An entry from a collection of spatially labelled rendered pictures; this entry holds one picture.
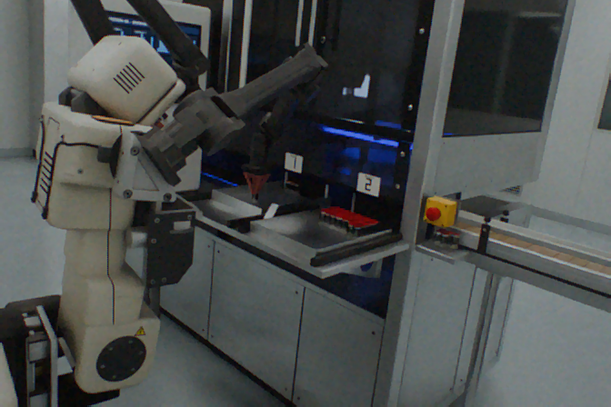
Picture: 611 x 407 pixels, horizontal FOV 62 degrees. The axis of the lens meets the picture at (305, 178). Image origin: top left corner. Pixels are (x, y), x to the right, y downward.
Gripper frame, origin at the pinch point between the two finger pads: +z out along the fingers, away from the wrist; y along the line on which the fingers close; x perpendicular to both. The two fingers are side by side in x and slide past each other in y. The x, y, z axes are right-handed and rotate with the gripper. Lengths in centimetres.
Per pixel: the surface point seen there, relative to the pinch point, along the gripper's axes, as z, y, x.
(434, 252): 5, 5, -61
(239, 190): 4.7, 9.6, 13.2
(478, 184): -10, 45, -63
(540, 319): 95, 189, -94
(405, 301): 23, 7, -55
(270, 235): 3.1, -23.7, -22.1
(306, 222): 5.2, 0.1, -20.7
